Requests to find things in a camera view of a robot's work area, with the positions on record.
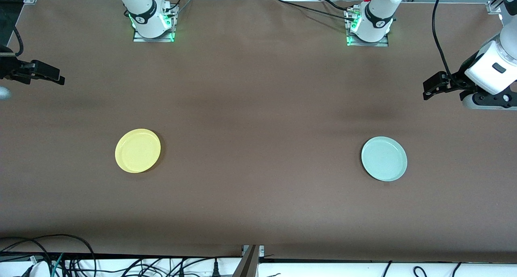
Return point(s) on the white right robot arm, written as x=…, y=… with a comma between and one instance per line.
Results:
x=145, y=10

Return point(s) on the brown table cover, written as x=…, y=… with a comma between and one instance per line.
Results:
x=258, y=87

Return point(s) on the black power plug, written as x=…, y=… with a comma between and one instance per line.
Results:
x=216, y=271

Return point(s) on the yellow round plate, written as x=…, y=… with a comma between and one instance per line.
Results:
x=137, y=150

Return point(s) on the aluminium frame beam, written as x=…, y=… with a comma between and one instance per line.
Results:
x=248, y=265

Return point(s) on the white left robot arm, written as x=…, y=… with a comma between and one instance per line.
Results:
x=379, y=10

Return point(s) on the pale green round plate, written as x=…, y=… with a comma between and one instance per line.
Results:
x=384, y=159

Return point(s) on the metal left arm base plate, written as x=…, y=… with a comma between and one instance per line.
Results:
x=379, y=44

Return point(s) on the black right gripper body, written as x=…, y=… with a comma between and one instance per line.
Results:
x=8, y=69

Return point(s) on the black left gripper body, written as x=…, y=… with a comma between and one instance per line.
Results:
x=459, y=76

